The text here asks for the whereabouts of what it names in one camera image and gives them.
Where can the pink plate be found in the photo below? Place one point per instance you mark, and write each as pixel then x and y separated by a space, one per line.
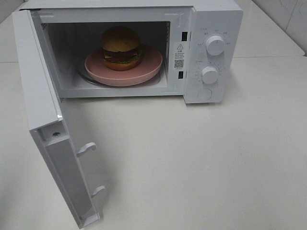
pixel 149 66

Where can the white round door button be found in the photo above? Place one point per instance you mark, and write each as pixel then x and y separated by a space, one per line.
pixel 205 94

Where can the burger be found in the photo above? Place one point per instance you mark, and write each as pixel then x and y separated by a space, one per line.
pixel 120 48

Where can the white microwave door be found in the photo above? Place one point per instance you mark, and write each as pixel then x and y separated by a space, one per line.
pixel 46 122

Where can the white lower microwave knob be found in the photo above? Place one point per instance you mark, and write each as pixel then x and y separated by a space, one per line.
pixel 209 75

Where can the white microwave knob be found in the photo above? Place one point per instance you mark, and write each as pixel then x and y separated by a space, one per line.
pixel 215 45
pixel 209 75

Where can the glass microwave turntable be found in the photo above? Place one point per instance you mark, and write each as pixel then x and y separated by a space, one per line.
pixel 159 80

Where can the white microwave oven body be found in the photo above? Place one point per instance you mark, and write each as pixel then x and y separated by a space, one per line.
pixel 177 28

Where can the white upper microwave knob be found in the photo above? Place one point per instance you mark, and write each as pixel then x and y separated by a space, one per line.
pixel 215 45

